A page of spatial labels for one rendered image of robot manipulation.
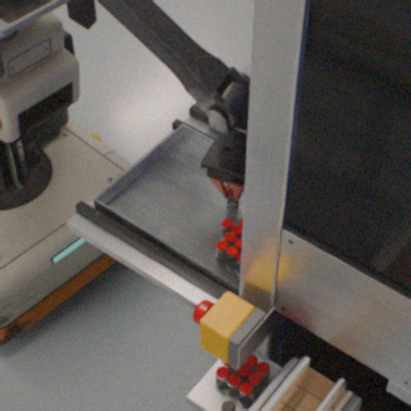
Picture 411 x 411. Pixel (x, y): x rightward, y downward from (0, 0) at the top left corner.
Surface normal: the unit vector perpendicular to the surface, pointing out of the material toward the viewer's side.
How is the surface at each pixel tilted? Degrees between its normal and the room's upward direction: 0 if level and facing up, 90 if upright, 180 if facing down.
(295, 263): 90
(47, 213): 0
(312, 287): 90
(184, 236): 0
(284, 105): 90
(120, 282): 0
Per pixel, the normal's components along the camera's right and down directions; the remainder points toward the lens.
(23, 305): 0.72, 0.51
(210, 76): 0.48, -0.07
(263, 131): -0.61, 0.59
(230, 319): 0.00, -0.67
